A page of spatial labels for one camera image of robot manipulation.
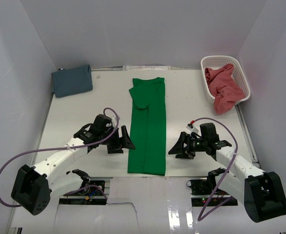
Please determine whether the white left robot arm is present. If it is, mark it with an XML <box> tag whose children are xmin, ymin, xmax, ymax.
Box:
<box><xmin>11</xmin><ymin>114</ymin><xmax>135</xmax><ymax>215</ymax></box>

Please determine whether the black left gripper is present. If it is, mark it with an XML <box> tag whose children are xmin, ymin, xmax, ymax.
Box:
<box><xmin>99</xmin><ymin>125</ymin><xmax>135</xmax><ymax>154</ymax></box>

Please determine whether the green t shirt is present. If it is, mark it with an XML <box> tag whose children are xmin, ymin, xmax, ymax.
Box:
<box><xmin>128</xmin><ymin>78</ymin><xmax>166</xmax><ymax>176</ymax></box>

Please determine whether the white perforated plastic basket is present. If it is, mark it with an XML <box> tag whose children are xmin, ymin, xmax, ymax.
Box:
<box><xmin>200</xmin><ymin>55</ymin><xmax>251</xmax><ymax>105</ymax></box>

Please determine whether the folded blue t shirt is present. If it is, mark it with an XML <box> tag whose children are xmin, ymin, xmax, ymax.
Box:
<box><xmin>52</xmin><ymin>65</ymin><xmax>93</xmax><ymax>98</ymax></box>

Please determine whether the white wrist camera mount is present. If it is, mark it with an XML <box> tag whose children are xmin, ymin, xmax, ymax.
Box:
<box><xmin>187</xmin><ymin>120</ymin><xmax>200</xmax><ymax>138</ymax></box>
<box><xmin>111</xmin><ymin>116</ymin><xmax>120</xmax><ymax>128</ymax></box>

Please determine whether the pink t shirt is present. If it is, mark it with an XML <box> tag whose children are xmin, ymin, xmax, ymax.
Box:
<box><xmin>205</xmin><ymin>63</ymin><xmax>246</xmax><ymax>115</ymax></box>

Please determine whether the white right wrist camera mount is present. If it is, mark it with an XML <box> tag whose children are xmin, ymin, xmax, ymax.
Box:
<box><xmin>187</xmin><ymin>120</ymin><xmax>200</xmax><ymax>138</ymax></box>

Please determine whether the white paper label strip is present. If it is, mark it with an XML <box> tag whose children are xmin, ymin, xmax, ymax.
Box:
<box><xmin>122</xmin><ymin>65</ymin><xmax>171</xmax><ymax>71</ymax></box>

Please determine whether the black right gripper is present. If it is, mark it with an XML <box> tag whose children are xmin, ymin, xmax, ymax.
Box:
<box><xmin>168</xmin><ymin>132</ymin><xmax>207</xmax><ymax>159</ymax></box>

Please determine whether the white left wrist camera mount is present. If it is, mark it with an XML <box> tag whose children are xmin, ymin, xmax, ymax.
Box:
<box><xmin>111</xmin><ymin>116</ymin><xmax>120</xmax><ymax>128</ymax></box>

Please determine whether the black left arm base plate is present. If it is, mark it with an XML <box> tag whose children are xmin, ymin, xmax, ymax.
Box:
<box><xmin>59</xmin><ymin>178</ymin><xmax>110</xmax><ymax>205</ymax></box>

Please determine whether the white paper sheet front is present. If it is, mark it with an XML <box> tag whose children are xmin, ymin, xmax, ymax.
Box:
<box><xmin>12</xmin><ymin>177</ymin><xmax>286</xmax><ymax>234</ymax></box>

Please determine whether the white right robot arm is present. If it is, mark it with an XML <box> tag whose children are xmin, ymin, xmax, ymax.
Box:
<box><xmin>169</xmin><ymin>121</ymin><xmax>286</xmax><ymax>223</ymax></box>

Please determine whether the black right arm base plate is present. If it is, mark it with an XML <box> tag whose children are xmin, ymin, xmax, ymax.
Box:
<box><xmin>186</xmin><ymin>179</ymin><xmax>230</xmax><ymax>207</ymax></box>

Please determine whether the aluminium table edge rail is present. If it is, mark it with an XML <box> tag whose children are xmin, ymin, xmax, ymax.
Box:
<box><xmin>235</xmin><ymin>105</ymin><xmax>261</xmax><ymax>169</ymax></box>

